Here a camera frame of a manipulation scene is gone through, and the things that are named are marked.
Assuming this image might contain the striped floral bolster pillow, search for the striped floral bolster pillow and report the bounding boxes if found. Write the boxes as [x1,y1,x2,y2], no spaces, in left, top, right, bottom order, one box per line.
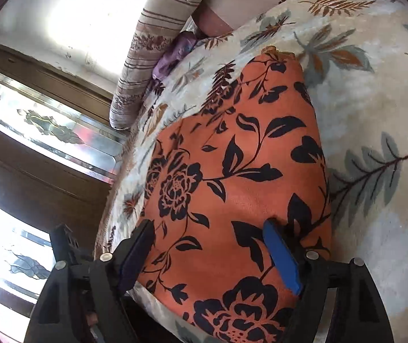
[109,0,206,131]

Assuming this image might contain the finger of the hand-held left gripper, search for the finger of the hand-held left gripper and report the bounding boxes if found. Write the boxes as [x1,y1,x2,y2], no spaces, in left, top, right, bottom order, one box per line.
[50,223,83,268]

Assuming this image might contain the purple floral cloth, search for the purple floral cloth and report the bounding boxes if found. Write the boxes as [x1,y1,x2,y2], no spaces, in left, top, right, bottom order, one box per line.
[152,30,197,79]

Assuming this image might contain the wooden mirrored wardrobe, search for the wooden mirrored wardrobe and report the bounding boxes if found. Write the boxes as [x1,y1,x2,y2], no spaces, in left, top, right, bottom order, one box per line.
[0,41,126,254]

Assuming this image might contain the orange floral print garment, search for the orange floral print garment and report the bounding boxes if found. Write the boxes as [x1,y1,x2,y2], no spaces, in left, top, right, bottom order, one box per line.
[129,53,333,343]

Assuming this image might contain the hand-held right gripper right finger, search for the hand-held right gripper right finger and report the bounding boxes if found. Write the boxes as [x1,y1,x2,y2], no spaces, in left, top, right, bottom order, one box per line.
[263,218,394,343]

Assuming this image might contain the leaf print plush blanket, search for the leaf print plush blanket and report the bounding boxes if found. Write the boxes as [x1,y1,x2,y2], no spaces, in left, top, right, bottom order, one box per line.
[93,0,408,343]

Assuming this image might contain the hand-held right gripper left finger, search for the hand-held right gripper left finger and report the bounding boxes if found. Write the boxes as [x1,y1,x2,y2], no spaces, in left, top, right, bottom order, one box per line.
[23,218,156,343]

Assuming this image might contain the pink bed sheet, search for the pink bed sheet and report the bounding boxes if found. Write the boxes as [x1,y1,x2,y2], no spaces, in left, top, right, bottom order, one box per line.
[193,0,297,36]

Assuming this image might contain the decorated glass door panel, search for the decorated glass door panel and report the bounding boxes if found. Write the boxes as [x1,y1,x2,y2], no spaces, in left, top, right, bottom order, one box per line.
[0,193,62,329]
[0,71,126,183]

